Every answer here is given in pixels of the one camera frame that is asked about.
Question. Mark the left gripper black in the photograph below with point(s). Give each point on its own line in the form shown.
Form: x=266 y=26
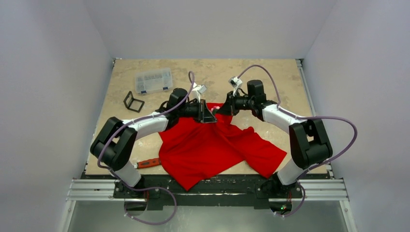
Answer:
x=203 y=114

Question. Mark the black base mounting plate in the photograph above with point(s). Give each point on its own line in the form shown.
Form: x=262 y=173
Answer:
x=240 y=190

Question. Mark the clear plastic organizer box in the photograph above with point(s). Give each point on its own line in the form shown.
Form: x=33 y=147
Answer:
x=153 y=81

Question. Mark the pink flower brooch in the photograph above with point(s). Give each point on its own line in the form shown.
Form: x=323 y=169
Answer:
x=214 y=109

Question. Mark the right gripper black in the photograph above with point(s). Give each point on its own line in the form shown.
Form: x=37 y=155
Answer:
x=231 y=104

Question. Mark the red handled adjustable wrench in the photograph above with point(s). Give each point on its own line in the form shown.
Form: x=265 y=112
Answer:
x=148 y=163

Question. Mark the black square frame stand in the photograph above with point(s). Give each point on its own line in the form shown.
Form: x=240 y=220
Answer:
x=133 y=104

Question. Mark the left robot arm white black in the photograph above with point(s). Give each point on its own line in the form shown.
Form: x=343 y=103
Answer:
x=114 y=143

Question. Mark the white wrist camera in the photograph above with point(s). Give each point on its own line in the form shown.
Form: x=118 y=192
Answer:
x=198 y=91
x=236 y=83

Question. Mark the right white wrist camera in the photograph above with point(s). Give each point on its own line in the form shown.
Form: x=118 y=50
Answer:
x=236 y=83

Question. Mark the red t-shirt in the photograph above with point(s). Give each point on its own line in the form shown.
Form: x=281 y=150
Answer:
x=192 y=151

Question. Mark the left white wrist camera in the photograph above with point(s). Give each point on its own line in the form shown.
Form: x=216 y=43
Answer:
x=198 y=91

